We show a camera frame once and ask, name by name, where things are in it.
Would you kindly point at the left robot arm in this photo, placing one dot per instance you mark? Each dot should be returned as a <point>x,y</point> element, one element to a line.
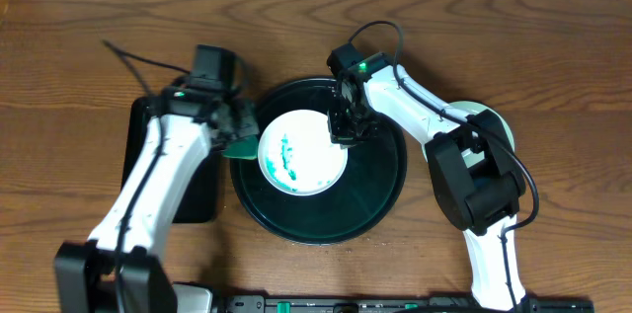
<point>119,267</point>

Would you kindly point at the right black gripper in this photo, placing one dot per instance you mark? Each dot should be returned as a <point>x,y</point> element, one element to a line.
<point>339,134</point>

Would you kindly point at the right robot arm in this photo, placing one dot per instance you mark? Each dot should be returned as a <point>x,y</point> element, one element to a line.
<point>476,181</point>

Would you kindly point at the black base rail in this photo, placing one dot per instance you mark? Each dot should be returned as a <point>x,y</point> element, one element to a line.
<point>261,304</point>

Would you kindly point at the rectangular black tray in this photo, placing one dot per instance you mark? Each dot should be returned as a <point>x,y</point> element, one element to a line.
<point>199,203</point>

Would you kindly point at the mint green plate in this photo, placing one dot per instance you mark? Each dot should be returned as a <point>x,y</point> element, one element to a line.
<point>485,118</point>

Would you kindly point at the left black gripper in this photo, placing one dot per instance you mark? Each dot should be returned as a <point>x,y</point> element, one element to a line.
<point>239,125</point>

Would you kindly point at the round black tray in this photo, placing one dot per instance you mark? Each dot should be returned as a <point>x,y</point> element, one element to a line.
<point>373,179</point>

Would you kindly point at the white plate with green smear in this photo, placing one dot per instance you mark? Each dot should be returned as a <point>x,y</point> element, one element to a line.
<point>296,154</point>

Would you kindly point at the green sponge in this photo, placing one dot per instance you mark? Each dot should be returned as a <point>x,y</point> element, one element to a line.
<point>245,148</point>

